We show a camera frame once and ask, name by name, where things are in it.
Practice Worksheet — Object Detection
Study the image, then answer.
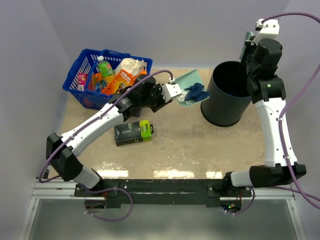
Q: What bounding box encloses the teal hand brush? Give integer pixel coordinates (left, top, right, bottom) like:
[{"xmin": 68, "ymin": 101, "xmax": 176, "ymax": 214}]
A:
[{"xmin": 239, "ymin": 31, "xmax": 255, "ymax": 61}]

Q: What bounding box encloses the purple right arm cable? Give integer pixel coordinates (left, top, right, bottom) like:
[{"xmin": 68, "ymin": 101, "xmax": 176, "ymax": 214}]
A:
[{"xmin": 224, "ymin": 12, "xmax": 320, "ymax": 216}]

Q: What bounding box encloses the dark round trash bin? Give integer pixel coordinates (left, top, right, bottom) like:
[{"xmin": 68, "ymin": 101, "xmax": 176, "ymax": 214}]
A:
[{"xmin": 200, "ymin": 61, "xmax": 252, "ymax": 127}]

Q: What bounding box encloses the orange razor package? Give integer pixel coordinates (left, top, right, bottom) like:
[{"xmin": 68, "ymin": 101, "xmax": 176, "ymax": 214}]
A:
[{"xmin": 101, "ymin": 69, "xmax": 135, "ymax": 96}]

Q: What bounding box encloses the white paper scrap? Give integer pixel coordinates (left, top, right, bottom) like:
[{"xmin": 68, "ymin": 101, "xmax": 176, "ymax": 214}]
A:
[{"xmin": 177, "ymin": 89, "xmax": 190, "ymax": 106}]

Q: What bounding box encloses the pink small box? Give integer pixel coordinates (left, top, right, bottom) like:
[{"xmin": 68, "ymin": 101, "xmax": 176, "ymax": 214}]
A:
[{"xmin": 77, "ymin": 73, "xmax": 88, "ymax": 92}]

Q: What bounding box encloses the green drink bottle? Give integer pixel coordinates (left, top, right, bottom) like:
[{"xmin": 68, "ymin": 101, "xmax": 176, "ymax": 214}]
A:
[{"xmin": 97, "ymin": 55, "xmax": 115, "ymax": 84}]

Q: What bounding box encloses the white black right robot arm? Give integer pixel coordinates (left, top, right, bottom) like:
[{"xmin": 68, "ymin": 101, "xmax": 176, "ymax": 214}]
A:
[{"xmin": 216, "ymin": 37, "xmax": 307, "ymax": 197}]

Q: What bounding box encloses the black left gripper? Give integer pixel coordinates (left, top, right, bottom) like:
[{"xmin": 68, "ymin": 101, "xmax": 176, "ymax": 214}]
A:
[{"xmin": 140, "ymin": 83, "xmax": 173, "ymax": 113}]

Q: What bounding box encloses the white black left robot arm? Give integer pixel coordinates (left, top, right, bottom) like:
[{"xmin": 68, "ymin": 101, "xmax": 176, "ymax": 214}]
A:
[{"xmin": 46, "ymin": 74, "xmax": 182, "ymax": 196}]

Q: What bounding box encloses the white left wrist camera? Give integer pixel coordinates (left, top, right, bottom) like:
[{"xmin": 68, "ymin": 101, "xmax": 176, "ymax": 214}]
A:
[{"xmin": 161, "ymin": 83, "xmax": 182, "ymax": 103}]

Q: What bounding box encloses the orange sponge package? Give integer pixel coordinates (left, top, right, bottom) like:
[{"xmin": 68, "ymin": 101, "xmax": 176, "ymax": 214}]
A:
[{"xmin": 135, "ymin": 70, "xmax": 148, "ymax": 79}]

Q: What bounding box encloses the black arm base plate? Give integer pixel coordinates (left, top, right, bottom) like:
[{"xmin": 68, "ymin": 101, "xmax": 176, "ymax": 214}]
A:
[{"xmin": 74, "ymin": 179, "xmax": 252, "ymax": 209}]

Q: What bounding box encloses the green black razor box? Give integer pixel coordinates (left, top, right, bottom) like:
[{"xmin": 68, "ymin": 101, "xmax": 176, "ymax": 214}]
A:
[{"xmin": 113, "ymin": 120, "xmax": 154, "ymax": 147}]

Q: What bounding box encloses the blue plastic shopping basket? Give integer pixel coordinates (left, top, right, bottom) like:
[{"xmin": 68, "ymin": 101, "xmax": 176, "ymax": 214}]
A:
[{"xmin": 62, "ymin": 48, "xmax": 153, "ymax": 110}]

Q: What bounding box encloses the dark blue paper scrap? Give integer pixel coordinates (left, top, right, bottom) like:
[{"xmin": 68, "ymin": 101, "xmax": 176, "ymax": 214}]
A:
[{"xmin": 184, "ymin": 82, "xmax": 210, "ymax": 102}]

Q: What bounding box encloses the aluminium table frame rail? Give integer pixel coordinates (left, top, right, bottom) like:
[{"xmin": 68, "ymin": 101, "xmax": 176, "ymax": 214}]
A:
[{"xmin": 20, "ymin": 180, "xmax": 307, "ymax": 240}]

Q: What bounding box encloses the colourful snack packet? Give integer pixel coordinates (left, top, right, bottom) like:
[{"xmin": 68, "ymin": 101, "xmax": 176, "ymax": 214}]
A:
[{"xmin": 88, "ymin": 73, "xmax": 110, "ymax": 93}]

